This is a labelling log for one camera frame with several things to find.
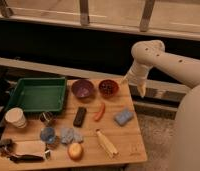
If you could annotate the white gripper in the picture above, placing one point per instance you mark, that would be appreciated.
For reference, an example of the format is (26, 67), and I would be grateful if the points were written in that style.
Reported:
(137, 74)

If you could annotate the blue sponge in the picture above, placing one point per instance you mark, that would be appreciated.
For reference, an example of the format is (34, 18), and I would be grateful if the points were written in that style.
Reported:
(123, 117)

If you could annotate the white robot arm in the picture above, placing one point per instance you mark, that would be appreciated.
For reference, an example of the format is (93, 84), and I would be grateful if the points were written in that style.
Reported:
(185, 144)

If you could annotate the green plastic tray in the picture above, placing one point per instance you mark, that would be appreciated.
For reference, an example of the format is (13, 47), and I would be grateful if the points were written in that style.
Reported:
(36, 95)

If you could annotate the red bowl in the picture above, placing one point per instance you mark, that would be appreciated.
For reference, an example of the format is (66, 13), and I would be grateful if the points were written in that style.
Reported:
(108, 88)

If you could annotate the purple bowl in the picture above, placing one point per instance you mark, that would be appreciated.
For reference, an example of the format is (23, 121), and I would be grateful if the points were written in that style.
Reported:
(82, 88)

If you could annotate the black rectangular block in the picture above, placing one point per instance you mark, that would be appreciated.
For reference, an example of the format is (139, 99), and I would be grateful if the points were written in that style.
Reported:
(80, 116)

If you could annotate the crumpled blue cloth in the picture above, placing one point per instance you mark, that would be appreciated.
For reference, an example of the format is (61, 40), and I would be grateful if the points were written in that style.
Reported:
(69, 135)

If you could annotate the yellow round fruit toy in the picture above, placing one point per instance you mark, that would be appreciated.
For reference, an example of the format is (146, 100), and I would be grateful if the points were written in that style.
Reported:
(75, 151)

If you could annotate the blue glass cup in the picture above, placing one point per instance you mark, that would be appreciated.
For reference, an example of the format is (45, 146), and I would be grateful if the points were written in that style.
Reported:
(47, 135)

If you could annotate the brown paper bag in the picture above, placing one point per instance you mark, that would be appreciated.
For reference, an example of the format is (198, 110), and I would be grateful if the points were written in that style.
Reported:
(36, 148)

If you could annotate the white paper cup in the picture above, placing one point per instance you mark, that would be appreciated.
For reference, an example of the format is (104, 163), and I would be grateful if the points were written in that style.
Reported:
(16, 117)

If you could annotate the dark tool at edge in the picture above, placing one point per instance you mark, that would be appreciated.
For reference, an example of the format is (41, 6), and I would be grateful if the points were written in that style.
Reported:
(6, 150)

